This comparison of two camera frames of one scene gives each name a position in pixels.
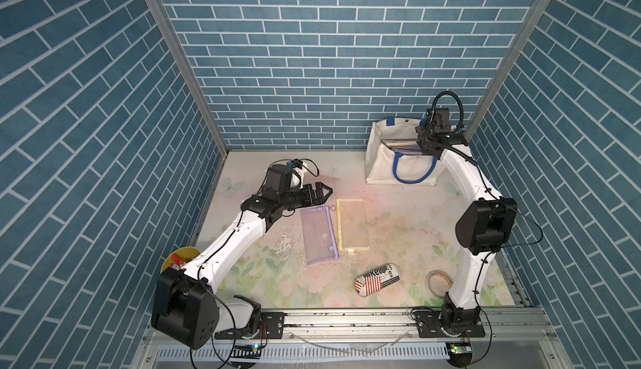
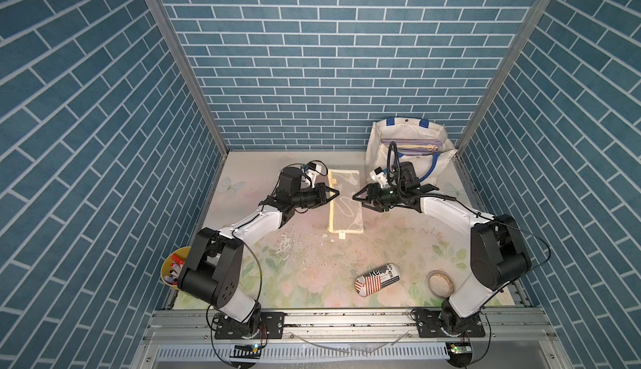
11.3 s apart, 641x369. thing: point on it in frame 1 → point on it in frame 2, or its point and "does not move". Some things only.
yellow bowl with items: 178,258 does not move
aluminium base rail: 381,339 does not move
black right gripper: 420,133 → 371,190
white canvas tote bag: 394,157 does not move
